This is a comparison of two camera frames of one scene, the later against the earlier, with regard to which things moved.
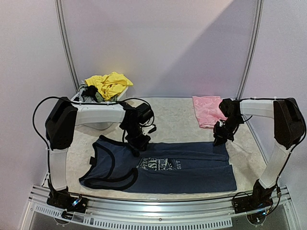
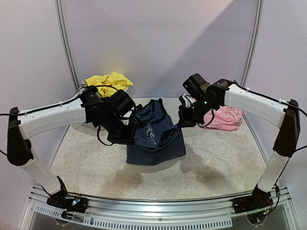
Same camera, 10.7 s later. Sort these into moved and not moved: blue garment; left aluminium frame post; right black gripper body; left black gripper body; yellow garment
Moved: left black gripper body; right black gripper body; blue garment
Not moved: left aluminium frame post; yellow garment
